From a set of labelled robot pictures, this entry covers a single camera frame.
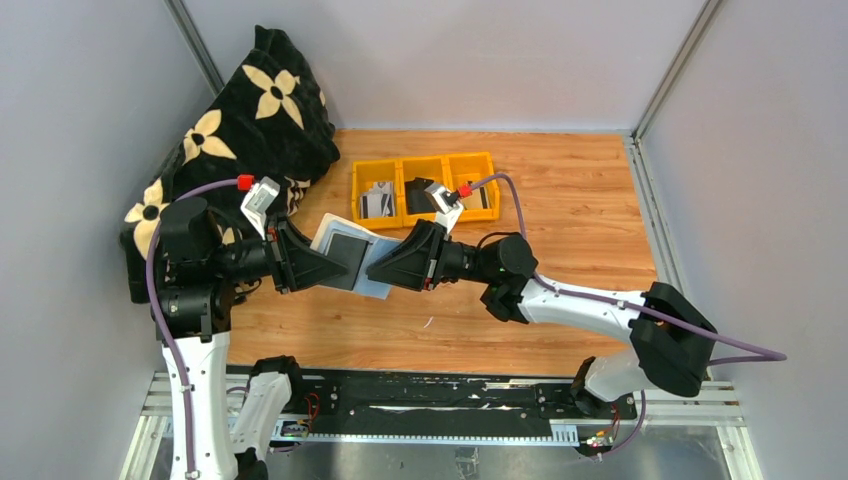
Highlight black card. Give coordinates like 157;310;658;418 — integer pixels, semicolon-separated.
324;233;370;291

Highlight beige leather card holder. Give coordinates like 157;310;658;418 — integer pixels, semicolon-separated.
310;213;401;300

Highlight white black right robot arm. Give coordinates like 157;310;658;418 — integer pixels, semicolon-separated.
366;221;716;416

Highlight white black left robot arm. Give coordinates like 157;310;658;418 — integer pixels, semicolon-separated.
148;197;348;479

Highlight black cards in bin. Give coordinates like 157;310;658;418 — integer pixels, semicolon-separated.
404;177;435;215

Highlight card in right bin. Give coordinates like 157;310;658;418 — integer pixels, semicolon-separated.
463;186;492;210

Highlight white cards in bin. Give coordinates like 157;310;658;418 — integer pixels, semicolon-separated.
359;181;396;219

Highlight yellow bin middle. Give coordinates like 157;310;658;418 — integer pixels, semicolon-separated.
401;156;448;227

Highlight yellow bin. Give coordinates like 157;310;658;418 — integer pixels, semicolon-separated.
446;152;501;223
401;156;448;227
351;159;403;230

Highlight yellow bin right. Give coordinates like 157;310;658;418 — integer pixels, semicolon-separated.
446;152;501;223

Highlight yellow bin left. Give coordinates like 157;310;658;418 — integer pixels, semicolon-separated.
351;159;403;230

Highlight black floral plush blanket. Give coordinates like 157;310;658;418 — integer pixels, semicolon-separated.
119;26;341;304

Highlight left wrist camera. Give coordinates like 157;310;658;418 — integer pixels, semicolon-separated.
240;177;281;239

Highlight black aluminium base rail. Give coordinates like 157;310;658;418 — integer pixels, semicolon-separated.
139;367;747;458

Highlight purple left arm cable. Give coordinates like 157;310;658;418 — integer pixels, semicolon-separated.
146;177;241;480

